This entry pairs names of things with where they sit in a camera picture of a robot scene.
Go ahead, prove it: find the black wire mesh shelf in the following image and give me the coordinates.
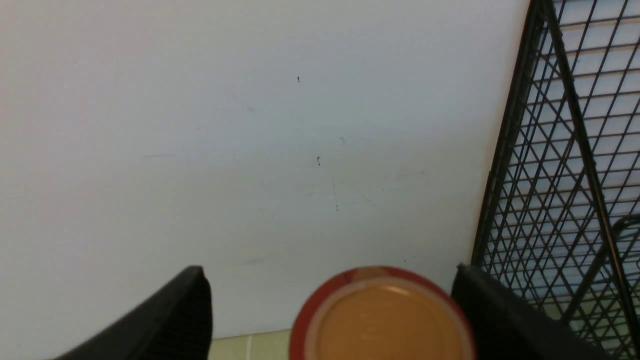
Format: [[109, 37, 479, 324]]
[[471, 0, 639, 360]]

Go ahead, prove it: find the green checkered tablecloth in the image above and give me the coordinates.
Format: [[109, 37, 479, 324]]
[[208, 329, 291, 360]]

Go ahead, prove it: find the dark soy sauce bottle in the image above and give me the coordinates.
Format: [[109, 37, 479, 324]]
[[288, 266, 478, 360]]

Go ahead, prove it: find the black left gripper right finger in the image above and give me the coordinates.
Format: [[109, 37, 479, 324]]
[[451, 264, 613, 360]]

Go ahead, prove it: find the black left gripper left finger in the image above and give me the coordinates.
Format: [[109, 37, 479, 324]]
[[60, 265, 213, 360]]

